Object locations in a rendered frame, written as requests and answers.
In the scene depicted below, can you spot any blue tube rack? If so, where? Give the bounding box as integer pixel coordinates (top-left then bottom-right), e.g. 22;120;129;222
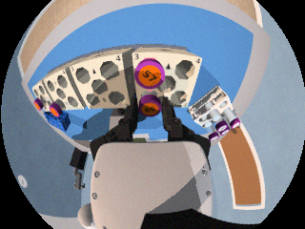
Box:
44;111;71;132

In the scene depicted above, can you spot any beige block with holes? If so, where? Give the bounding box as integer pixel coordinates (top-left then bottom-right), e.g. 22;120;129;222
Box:
70;48;135;109
44;55;89;110
132;47;202;108
32;80;54;112

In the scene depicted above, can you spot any blue bench mat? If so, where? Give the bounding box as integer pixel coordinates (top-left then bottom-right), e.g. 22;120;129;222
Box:
28;4;254;141

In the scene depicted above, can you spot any white tube rack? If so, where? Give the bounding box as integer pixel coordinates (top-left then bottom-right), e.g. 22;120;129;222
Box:
189;85;233;129

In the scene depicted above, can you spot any beige sloped box with green button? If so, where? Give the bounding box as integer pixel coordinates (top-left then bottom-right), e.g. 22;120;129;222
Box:
110;108;126;129

